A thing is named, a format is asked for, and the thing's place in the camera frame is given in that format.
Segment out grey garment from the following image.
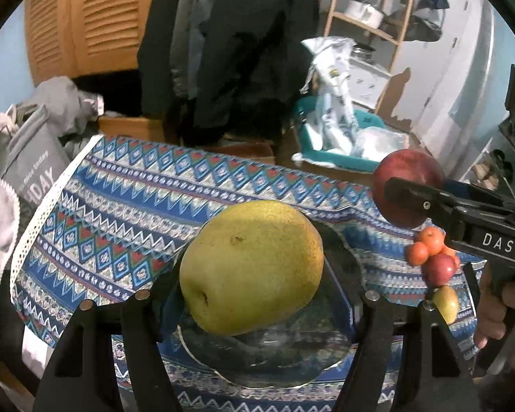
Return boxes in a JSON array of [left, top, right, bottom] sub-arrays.
[[15, 76, 106, 147]]

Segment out metal pot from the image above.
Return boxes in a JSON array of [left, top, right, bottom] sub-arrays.
[[345, 0, 386, 29]]

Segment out grey tote bag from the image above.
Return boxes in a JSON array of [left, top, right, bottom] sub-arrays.
[[2, 103, 72, 207]]

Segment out large yellow pear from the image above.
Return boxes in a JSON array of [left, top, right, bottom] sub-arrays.
[[179, 200, 325, 336]]

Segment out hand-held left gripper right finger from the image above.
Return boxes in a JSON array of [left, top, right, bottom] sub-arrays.
[[326, 262, 483, 412]]

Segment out small yellow pear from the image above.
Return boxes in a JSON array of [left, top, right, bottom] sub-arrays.
[[431, 285, 460, 326]]

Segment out dark cloth on shelf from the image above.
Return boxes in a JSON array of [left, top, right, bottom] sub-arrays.
[[411, 0, 450, 43]]

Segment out white printed cabinet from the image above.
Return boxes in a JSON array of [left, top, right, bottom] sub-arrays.
[[349, 57, 392, 109]]

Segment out clear glass plate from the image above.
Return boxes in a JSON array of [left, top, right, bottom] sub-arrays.
[[172, 212, 365, 389]]

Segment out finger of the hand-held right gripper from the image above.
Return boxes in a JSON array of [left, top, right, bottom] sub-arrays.
[[444, 179, 515, 214], [384, 177, 456, 236]]

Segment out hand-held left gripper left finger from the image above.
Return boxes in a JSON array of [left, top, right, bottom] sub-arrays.
[[32, 266, 195, 412]]

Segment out clear plastic bag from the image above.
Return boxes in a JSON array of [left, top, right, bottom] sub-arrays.
[[354, 126, 409, 162]]

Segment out white printed plastic bag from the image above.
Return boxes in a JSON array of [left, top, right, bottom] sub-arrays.
[[300, 36, 358, 153]]

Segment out grey hanging jacket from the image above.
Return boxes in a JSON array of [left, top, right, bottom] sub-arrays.
[[169, 0, 211, 100]]

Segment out dark hanging jacket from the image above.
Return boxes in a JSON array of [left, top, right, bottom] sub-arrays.
[[136, 0, 320, 147]]

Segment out teal box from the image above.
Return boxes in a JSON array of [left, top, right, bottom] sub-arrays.
[[293, 96, 388, 172]]

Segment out dark red speckled apple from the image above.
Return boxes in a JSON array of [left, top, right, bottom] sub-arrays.
[[421, 252, 458, 288]]

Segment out wooden box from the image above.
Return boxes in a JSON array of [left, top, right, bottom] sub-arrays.
[[98, 115, 167, 143]]

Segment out blue patterned tablecloth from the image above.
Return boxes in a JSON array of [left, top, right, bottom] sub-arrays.
[[9, 134, 499, 412]]

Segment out person's right hand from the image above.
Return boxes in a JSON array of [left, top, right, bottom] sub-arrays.
[[474, 262, 515, 374]]

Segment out wooden shelf rack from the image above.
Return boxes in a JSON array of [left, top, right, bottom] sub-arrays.
[[324, 0, 419, 114]]

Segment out wooden louvered door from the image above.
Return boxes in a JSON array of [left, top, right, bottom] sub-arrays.
[[71, 0, 166, 78], [23, 0, 78, 87]]

